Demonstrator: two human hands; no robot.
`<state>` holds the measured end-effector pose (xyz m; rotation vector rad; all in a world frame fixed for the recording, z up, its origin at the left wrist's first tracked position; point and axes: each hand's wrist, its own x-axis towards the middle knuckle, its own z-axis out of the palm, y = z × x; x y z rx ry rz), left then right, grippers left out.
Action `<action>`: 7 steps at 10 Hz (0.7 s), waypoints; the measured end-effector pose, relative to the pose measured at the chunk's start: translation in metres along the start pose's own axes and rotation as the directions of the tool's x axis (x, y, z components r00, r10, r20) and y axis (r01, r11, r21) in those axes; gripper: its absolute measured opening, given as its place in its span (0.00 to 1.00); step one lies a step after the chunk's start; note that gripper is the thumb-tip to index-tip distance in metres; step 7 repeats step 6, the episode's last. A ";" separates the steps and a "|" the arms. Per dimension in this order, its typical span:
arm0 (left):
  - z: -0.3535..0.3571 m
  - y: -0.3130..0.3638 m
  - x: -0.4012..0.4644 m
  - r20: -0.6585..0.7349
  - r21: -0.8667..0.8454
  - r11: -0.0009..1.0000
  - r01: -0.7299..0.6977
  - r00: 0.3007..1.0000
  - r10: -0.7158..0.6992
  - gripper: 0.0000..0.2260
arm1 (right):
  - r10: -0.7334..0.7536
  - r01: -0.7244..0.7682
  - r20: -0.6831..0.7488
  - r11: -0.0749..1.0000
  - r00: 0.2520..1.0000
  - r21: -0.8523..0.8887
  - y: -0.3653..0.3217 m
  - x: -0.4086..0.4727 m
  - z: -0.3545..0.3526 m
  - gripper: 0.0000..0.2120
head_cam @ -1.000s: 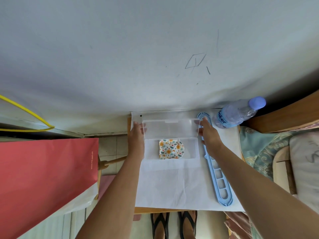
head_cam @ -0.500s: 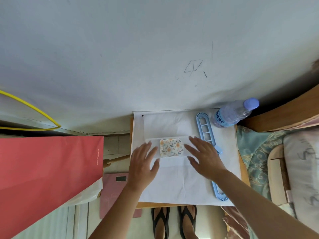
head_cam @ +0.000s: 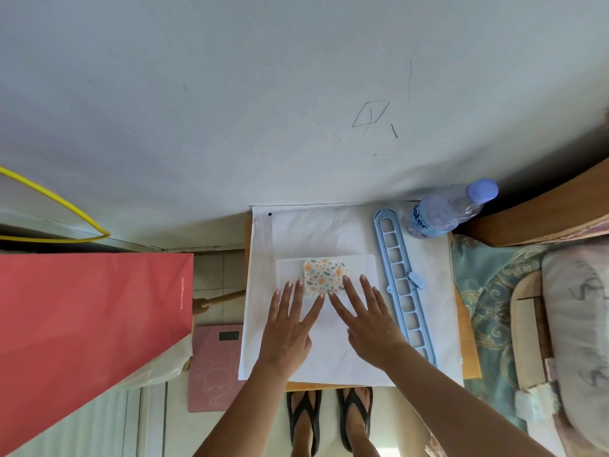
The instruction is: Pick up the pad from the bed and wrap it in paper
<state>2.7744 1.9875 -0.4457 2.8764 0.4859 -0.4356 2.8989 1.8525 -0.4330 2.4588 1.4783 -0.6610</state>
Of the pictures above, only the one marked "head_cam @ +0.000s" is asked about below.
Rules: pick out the person's foot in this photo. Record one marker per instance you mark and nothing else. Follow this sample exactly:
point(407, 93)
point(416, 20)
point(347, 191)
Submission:
point(358, 423)
point(304, 428)

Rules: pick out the person's right thumb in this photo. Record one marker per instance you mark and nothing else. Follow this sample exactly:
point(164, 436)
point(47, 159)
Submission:
point(340, 311)

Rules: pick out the black flip-flop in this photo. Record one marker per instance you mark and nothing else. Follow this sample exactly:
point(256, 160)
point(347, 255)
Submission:
point(343, 418)
point(292, 416)

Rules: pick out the teal patterned bedsheet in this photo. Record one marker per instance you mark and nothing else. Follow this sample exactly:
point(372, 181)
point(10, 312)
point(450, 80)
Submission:
point(490, 299)

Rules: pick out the small white paper sheet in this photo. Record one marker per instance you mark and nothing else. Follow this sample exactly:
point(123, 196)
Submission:
point(328, 347)

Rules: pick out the light wooden frame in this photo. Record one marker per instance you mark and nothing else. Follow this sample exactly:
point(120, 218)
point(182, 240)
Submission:
point(530, 337)

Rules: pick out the light blue slider clip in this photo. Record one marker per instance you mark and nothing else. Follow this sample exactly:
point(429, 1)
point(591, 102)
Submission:
point(417, 281)

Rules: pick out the red paper bag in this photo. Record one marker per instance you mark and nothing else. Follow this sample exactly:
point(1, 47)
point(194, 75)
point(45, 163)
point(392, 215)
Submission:
point(81, 337)

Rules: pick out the person's left thumb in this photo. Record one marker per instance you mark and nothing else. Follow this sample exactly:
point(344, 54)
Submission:
point(316, 311)

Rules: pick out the pink bathroom scale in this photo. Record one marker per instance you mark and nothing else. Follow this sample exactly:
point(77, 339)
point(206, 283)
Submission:
point(214, 375)

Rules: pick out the grey patterned pillow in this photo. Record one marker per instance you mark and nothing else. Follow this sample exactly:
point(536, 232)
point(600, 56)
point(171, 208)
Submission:
point(580, 328)

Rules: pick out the person's right hand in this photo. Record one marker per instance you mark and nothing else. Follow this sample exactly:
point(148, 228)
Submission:
point(373, 337)

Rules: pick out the person's right middle finger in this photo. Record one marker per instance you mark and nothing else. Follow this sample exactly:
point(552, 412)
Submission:
point(368, 299)

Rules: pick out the person's right foot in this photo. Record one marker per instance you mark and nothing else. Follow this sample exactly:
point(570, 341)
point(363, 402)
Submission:
point(358, 423)

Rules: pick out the floral patterned paper piece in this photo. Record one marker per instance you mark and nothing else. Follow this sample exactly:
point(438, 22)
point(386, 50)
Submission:
point(323, 276)

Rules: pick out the wooden headboard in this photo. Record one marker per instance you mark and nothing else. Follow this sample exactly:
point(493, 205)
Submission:
point(547, 209)

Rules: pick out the person's left forearm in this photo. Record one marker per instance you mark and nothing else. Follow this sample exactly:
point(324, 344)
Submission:
point(242, 414)

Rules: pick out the person's left middle finger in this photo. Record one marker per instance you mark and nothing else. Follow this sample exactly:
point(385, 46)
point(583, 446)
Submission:
point(288, 304)

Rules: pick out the person's left foot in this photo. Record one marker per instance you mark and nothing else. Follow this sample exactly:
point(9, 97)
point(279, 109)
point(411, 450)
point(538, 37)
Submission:
point(304, 428)

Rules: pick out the person's left hand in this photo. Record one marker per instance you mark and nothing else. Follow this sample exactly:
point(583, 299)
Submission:
point(285, 340)

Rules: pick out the person's right forearm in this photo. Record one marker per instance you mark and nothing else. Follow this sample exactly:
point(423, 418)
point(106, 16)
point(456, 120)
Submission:
point(452, 414)

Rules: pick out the clear plastic water bottle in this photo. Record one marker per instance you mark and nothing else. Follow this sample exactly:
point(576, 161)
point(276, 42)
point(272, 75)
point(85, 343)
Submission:
point(442, 211)

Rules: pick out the white ribbed panel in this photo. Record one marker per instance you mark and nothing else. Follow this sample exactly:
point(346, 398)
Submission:
point(95, 428)

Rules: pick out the large white paper sheet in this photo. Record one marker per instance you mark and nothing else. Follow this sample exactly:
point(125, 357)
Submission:
point(309, 228)

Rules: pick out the light blue plastic hanger organizer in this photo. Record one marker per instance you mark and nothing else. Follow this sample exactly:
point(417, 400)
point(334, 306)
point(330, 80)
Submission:
point(395, 261)

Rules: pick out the wooden stick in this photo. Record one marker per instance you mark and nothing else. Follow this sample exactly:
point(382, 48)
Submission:
point(221, 298)

